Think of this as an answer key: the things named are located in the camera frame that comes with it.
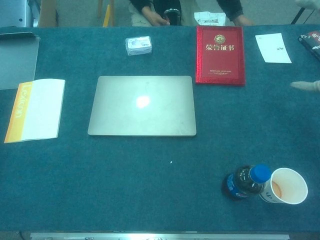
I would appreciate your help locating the yellow board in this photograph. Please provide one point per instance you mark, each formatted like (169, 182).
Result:
(108, 16)

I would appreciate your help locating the cola bottle blue cap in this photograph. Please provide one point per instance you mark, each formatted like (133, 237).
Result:
(243, 182)

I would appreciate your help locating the red certificate folder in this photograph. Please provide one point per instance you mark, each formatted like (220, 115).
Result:
(220, 65)

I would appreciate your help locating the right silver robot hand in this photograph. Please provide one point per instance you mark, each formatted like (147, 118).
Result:
(310, 86)

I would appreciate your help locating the white paper card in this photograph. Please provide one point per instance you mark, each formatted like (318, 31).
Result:
(273, 48)

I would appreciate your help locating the grey flat folder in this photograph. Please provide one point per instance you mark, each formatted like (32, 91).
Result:
(15, 62)

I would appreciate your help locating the black book white lettering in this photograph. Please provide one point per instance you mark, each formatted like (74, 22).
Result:
(312, 42)

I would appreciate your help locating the brown cardboard box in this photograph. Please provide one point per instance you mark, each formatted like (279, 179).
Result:
(47, 12)

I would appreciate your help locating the silver metal casing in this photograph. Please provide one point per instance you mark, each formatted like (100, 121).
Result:
(17, 12)

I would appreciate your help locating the black curved handheld object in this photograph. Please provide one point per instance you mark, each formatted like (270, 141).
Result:
(173, 16)

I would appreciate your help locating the yellow white Lexicon book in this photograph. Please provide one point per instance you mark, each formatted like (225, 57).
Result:
(42, 110)

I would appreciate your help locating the black tripod leg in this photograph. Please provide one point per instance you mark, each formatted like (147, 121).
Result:
(298, 16)

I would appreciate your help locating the person's left hand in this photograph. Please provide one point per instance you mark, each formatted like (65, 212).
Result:
(242, 21)

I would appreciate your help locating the person's left black sleeve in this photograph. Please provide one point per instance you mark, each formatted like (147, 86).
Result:
(228, 8)

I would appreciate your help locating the white paper cup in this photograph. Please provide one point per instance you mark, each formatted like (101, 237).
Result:
(290, 186)

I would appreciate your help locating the person's right hand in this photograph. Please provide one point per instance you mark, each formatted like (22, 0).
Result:
(157, 20)

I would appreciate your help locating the silver grey laptop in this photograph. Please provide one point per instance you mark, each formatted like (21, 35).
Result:
(160, 120)

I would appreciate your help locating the teal felt table cloth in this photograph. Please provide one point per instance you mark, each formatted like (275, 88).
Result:
(150, 187)

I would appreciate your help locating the small tissue pack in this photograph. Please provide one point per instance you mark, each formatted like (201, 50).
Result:
(138, 45)

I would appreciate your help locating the white crumpled plastic bag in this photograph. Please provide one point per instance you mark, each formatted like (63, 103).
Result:
(210, 18)

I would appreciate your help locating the aluminium profile rail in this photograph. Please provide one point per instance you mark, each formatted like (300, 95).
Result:
(160, 236)

